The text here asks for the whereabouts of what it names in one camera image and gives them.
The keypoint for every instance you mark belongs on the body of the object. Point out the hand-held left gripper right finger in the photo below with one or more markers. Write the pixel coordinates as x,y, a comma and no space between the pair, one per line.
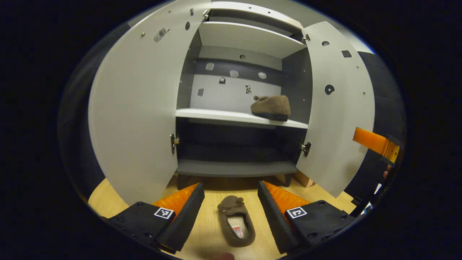
274,220

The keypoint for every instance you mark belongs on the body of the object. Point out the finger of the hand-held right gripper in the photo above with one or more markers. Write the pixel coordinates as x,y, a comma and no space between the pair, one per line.
371,141

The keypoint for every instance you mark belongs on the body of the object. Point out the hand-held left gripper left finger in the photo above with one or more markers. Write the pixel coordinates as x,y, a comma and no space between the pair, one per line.
189,216

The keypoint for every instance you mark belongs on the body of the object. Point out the white cabinet door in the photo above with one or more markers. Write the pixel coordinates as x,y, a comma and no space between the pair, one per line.
339,126
137,108

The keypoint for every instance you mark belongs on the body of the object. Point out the brown fuzzy shoe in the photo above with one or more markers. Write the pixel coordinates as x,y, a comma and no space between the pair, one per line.
272,106
231,206

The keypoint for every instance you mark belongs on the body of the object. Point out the black backdrop cloth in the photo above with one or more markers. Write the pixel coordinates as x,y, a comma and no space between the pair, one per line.
382,101

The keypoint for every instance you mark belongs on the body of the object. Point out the orange white book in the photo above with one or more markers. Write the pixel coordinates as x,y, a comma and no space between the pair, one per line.
304,179

